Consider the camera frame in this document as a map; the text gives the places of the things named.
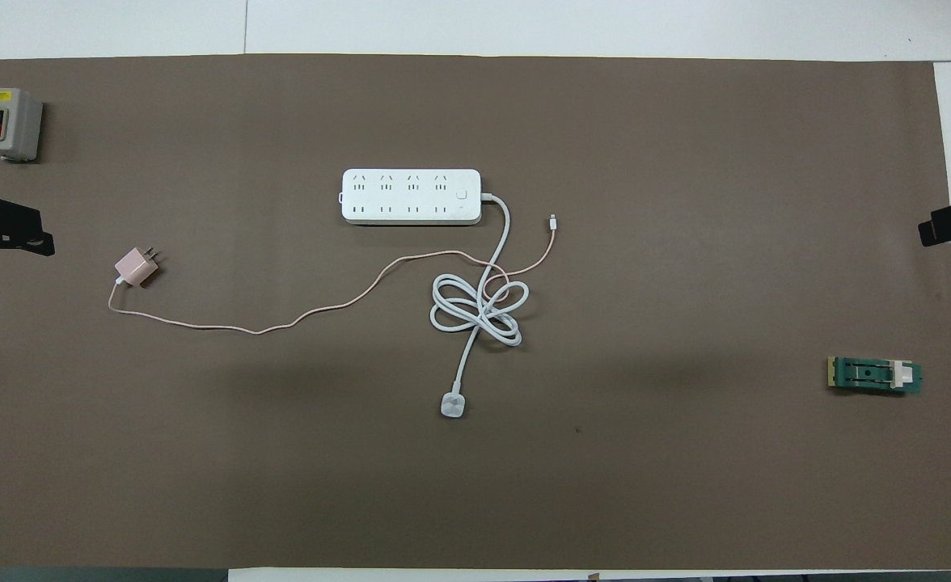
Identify brown table mat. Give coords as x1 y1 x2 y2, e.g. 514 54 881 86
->
0 53 951 571

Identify pink charger adapter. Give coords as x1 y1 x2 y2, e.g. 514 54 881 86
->
113 245 162 289

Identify white power cord with plug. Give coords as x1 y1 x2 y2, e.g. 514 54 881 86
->
429 192 530 420

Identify green circuit board module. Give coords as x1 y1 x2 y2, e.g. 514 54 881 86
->
826 356 924 397

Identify grey on-off switch box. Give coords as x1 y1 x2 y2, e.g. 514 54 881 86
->
0 86 44 163

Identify pink charging cable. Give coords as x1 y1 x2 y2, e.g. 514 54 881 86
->
108 213 561 335

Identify white power strip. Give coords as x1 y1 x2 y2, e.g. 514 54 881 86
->
341 167 483 226

